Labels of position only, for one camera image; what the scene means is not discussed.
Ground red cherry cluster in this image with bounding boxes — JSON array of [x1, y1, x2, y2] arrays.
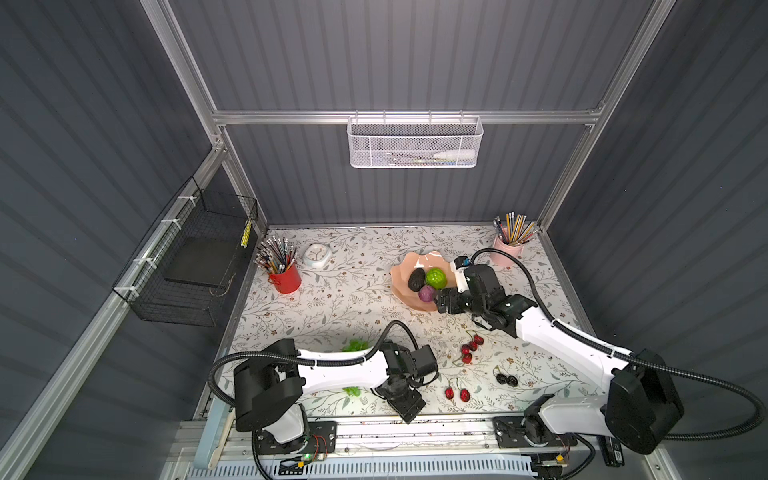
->
[[452, 329, 485, 366]]

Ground green grape bunch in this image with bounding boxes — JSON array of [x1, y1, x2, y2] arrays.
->
[[342, 339, 371, 397]]

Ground red cherry pair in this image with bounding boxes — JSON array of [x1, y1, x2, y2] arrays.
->
[[444, 379, 471, 403]]

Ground green custard apple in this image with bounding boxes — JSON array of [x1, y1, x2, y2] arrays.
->
[[425, 267, 448, 290]]

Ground purple fig fruit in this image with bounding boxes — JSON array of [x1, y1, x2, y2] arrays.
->
[[418, 284, 438, 303]]

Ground dark avocado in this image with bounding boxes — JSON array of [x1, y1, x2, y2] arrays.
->
[[407, 268, 426, 293]]

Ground pink faceted fruit bowl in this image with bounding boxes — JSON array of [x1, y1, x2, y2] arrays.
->
[[390, 251, 457, 312]]

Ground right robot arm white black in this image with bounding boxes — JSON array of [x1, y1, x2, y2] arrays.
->
[[436, 256, 684, 454]]

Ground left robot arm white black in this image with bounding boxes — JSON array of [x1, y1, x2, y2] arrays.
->
[[234, 339, 439, 446]]

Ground pink pencil cup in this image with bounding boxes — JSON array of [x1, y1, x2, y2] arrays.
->
[[489, 237, 524, 268]]

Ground dark black cherry pair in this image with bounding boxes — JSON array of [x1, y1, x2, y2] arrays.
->
[[493, 367, 519, 387]]

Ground pencils in pink cup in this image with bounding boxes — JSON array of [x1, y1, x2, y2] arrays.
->
[[493, 212, 539, 246]]

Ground white alarm clock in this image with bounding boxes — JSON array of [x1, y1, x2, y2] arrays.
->
[[302, 243, 333, 270]]

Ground red pencil cup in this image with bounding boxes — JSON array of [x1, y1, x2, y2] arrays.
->
[[268, 264, 302, 294]]

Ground pencils in red cup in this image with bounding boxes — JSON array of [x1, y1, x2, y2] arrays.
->
[[256, 236, 297, 275]]

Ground light blue brush tool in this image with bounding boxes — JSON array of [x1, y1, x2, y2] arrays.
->
[[192, 398, 235, 470]]

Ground white wire mesh basket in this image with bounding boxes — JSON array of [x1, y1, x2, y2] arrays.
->
[[346, 115, 484, 169]]

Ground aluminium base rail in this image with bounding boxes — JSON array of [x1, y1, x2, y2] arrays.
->
[[173, 410, 655, 463]]

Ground black wire wall basket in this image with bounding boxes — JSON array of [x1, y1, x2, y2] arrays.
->
[[113, 179, 260, 328]]

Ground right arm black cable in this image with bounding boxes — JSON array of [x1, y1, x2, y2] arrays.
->
[[469, 248, 768, 442]]

